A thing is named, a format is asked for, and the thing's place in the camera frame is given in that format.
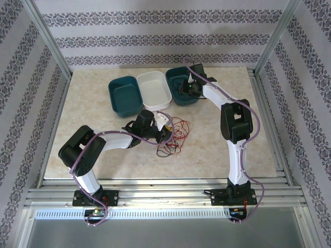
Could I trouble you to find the teal plastic bin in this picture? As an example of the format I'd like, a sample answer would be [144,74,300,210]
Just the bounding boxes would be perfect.
[164,66,205,106]
[108,75,143,118]

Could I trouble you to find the white plastic bin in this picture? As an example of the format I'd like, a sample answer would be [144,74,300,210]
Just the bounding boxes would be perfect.
[136,71,173,112]

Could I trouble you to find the grey metal panel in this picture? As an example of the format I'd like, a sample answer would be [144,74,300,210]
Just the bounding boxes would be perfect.
[25,219,305,248]

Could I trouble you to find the long aluminium frame rails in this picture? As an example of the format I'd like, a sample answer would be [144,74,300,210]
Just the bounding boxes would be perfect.
[24,177,308,209]

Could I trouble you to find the aluminium side rail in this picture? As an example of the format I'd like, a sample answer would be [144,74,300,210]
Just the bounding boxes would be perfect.
[36,76,72,188]
[247,67,294,187]

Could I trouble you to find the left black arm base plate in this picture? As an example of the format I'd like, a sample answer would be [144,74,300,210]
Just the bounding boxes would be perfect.
[72,190,119,207]

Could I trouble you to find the aluminium frame post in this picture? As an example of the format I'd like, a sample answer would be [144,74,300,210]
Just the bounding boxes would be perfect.
[22,0,72,80]
[254,0,303,75]

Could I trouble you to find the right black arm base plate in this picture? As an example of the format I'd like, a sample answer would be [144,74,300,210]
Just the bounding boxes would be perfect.
[210,188,257,206]

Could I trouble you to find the white slotted cable duct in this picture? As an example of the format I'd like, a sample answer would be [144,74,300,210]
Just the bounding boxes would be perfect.
[35,208,231,220]

